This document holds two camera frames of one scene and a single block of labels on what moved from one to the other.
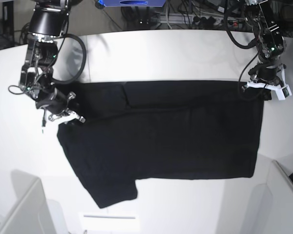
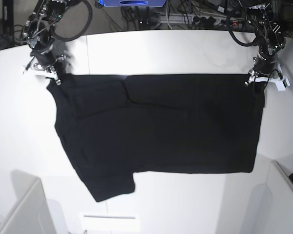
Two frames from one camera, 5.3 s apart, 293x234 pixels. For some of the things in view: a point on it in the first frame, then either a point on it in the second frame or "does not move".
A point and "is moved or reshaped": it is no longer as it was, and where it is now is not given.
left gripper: (58, 103) -> (45, 61)
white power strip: (196, 19) does not move
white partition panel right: (279, 207) does not move
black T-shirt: (145, 130) is moved or reshaped
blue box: (134, 3) does not move
